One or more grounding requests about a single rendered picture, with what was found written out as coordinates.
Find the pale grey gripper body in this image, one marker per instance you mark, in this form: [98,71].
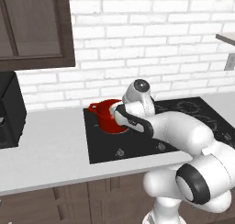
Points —
[114,111]

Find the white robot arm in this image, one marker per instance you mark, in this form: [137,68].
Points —
[180,132]

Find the red pot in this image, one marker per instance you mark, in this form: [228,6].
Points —
[105,116]

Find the black hob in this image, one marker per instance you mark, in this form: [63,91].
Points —
[104,145]

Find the grey hob knob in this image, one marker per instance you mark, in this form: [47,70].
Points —
[227,136]
[120,153]
[161,146]

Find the brown base cupboard door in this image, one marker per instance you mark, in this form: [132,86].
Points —
[119,200]
[27,209]

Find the narrow brown base cupboard panel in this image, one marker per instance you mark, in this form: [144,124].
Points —
[73,203]

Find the black coffee machine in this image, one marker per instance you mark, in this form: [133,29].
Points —
[10,111]

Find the dark brown wall cupboard door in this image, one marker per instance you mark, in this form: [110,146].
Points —
[33,25]

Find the grey wall socket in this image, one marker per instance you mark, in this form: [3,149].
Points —
[230,61]

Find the pale wall shelf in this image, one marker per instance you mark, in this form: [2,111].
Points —
[227,38]

